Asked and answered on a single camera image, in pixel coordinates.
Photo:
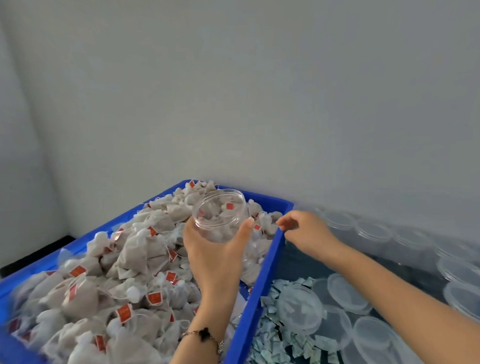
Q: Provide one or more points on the pile of green desiccant packets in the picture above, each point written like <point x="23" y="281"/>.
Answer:
<point x="265" y="340"/>

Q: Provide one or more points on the pile of tea bags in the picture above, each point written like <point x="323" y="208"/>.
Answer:
<point x="110" y="286"/>

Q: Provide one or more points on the group of lidded jars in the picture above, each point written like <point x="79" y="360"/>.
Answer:
<point x="415" y="244"/>

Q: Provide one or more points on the clear jar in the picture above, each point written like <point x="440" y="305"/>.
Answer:
<point x="220" y="214"/>

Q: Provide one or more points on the person's right forearm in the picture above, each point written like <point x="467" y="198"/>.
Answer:
<point x="409" y="307"/>

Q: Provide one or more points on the person's right hand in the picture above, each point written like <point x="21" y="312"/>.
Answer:
<point x="308" y="232"/>

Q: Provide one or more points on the person's left hand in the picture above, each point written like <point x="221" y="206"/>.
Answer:
<point x="215" y="263"/>

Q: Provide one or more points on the blue plastic tray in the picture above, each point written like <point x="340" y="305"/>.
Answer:
<point x="260" y="305"/>

